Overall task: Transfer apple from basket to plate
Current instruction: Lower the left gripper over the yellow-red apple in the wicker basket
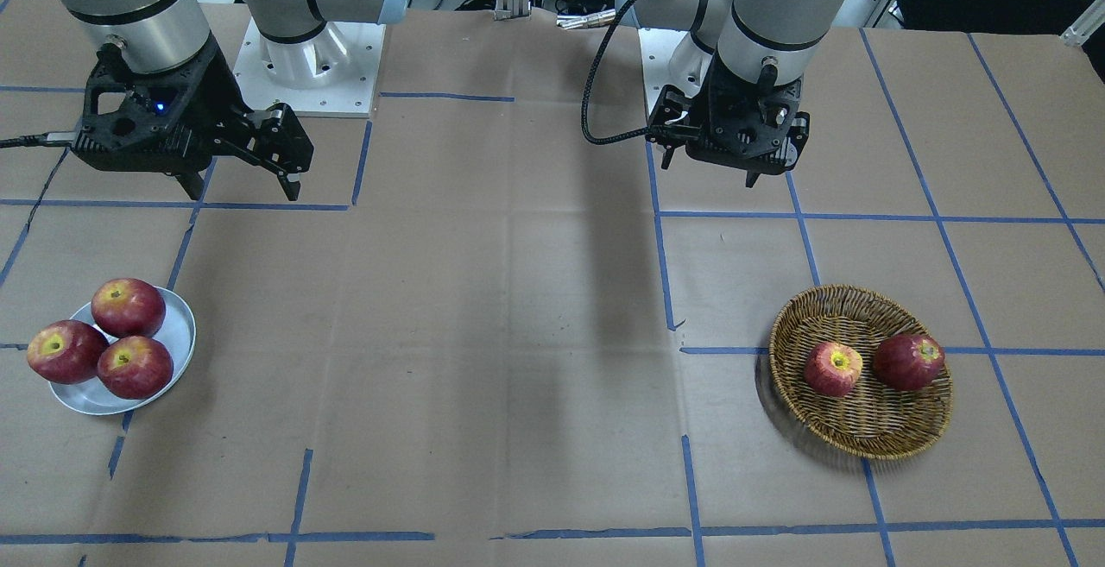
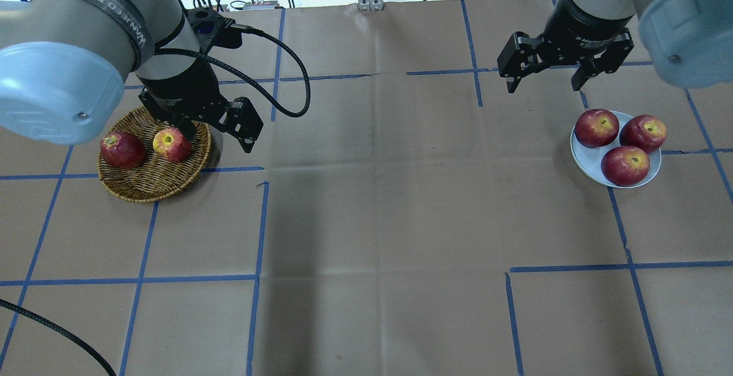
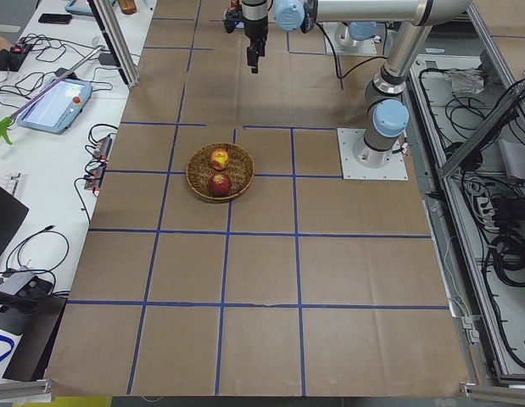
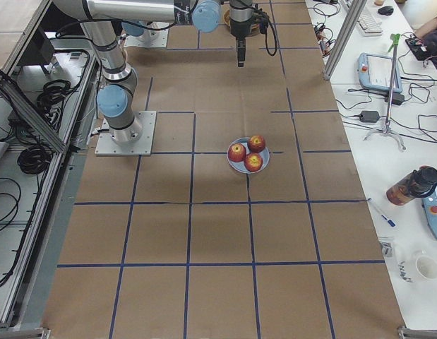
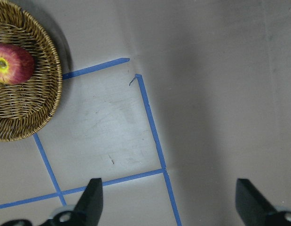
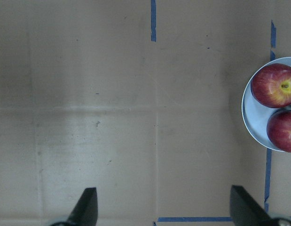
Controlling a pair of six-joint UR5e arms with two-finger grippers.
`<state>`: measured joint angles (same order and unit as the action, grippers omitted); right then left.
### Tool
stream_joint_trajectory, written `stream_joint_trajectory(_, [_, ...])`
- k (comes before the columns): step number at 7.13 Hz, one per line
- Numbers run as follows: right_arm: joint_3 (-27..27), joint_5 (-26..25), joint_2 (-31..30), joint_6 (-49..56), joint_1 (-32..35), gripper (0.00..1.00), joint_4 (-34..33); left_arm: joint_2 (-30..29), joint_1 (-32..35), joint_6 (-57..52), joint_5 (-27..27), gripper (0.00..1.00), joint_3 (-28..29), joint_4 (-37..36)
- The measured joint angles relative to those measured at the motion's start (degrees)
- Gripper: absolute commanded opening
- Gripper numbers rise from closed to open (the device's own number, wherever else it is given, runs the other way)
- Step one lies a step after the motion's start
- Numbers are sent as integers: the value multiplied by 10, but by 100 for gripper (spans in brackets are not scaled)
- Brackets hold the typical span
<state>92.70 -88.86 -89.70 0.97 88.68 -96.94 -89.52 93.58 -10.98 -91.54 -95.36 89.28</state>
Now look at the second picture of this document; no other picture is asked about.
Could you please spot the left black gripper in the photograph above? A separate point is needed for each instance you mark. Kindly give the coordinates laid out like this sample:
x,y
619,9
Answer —
x,y
174,91

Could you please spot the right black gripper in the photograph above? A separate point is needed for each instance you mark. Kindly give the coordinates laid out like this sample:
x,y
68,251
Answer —
x,y
585,26

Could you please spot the red yellow apple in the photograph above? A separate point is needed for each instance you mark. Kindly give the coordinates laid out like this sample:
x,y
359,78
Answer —
x,y
172,145

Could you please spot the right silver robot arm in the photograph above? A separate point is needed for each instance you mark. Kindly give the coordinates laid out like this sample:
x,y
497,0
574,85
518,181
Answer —
x,y
688,41

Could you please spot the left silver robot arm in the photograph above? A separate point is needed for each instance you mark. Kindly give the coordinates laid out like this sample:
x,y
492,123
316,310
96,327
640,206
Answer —
x,y
65,63

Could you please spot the red apple on plate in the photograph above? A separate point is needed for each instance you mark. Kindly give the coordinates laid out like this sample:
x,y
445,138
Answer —
x,y
645,132
596,128
625,166

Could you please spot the dark red apple in basket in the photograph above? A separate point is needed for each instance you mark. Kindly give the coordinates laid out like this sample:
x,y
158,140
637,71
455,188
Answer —
x,y
122,150

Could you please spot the light blue plate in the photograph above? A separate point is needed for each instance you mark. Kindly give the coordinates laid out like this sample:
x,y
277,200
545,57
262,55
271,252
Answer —
x,y
589,159

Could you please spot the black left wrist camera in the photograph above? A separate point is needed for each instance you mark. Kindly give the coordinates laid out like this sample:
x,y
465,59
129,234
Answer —
x,y
212,29

